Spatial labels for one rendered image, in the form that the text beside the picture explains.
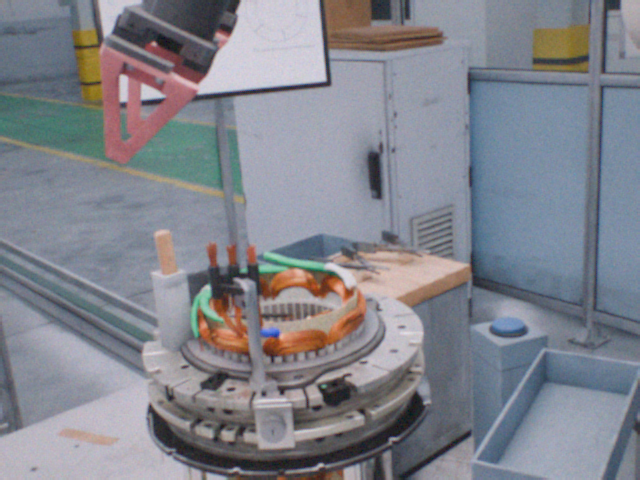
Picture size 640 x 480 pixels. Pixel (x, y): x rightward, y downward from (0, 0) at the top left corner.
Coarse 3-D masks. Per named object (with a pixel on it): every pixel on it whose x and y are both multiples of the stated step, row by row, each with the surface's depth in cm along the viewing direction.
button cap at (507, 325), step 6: (498, 318) 108; (504, 318) 108; (510, 318) 108; (516, 318) 108; (492, 324) 107; (498, 324) 106; (504, 324) 106; (510, 324) 106; (516, 324) 106; (522, 324) 106; (498, 330) 106; (504, 330) 105; (510, 330) 105; (516, 330) 105; (522, 330) 106
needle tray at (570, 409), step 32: (544, 352) 93; (544, 384) 94; (576, 384) 93; (608, 384) 91; (512, 416) 84; (544, 416) 88; (576, 416) 87; (608, 416) 87; (480, 448) 76; (512, 448) 82; (544, 448) 82; (576, 448) 82; (608, 448) 74
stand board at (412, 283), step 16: (368, 256) 129; (384, 256) 128; (416, 256) 127; (432, 256) 127; (352, 272) 123; (384, 272) 122; (400, 272) 121; (416, 272) 121; (432, 272) 120; (448, 272) 120; (464, 272) 121; (368, 288) 116; (384, 288) 115; (400, 288) 115; (416, 288) 115; (432, 288) 117; (448, 288) 119
